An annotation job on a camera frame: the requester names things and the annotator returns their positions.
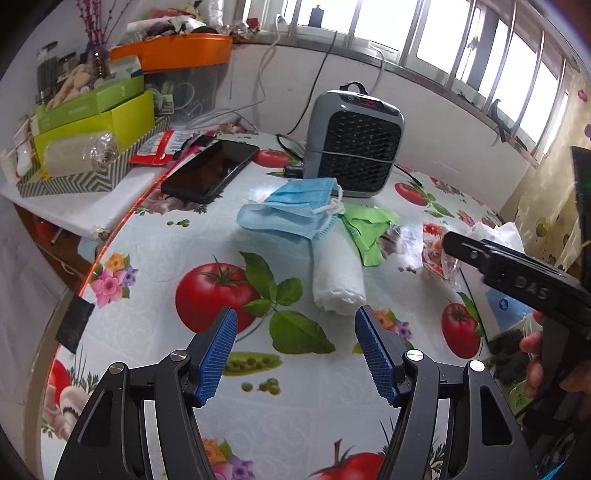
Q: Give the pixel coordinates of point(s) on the red snack packet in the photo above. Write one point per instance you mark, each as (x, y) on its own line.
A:
(154, 147)

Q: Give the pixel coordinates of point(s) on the black binder clip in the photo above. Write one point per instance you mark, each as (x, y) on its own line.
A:
(74, 325)

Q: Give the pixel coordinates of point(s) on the person's right hand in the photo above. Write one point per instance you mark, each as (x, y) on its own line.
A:
(533, 364)

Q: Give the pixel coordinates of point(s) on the lime green box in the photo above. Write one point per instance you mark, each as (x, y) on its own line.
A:
(115, 124)

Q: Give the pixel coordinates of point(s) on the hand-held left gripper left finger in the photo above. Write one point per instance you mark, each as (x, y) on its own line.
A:
(217, 355)

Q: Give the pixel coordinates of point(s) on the cream heart-print curtain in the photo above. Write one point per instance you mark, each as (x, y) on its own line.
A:
(540, 217)

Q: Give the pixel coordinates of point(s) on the metal window frame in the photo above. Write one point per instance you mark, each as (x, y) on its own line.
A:
(415, 69)

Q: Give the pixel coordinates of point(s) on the tall dark glass jar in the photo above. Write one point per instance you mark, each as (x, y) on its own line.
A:
(46, 69)

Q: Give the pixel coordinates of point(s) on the blue face mask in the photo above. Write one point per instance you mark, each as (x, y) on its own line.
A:
(286, 210)

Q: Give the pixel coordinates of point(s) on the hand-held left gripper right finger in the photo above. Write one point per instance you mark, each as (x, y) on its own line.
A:
(376, 355)

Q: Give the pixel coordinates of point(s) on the clear bag red candies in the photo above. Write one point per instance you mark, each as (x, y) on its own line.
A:
(436, 258)

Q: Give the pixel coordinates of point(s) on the small dark glass jar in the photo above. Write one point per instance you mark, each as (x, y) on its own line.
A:
(67, 64)

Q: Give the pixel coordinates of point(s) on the clear bag white grains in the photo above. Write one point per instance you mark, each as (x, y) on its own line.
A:
(69, 154)

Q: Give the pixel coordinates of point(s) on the grey space heater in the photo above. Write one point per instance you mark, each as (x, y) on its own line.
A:
(355, 138)

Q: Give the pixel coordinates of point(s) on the blue white tissue pack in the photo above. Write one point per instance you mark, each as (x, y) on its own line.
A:
(489, 318)

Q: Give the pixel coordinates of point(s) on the black smartphone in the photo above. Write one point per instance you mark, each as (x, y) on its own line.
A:
(210, 170)

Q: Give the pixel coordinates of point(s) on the orange lidded clear bin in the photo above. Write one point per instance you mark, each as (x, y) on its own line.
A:
(184, 50)

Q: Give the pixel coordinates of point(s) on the pink flower branches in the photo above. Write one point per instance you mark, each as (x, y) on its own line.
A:
(97, 27)

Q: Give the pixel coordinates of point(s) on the green cloth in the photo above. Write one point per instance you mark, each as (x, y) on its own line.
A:
(369, 230)

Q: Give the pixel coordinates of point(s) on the white cloth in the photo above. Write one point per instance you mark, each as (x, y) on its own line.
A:
(337, 281)

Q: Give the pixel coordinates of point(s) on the olive green flat box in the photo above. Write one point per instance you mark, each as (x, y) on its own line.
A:
(92, 101)

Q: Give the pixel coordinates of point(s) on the grey chevron pattern tray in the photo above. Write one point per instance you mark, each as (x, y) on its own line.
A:
(83, 184)

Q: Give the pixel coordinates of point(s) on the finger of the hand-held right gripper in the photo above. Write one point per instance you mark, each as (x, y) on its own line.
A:
(464, 249)

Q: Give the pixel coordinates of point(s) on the beige ginger root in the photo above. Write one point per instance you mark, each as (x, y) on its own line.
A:
(69, 87)

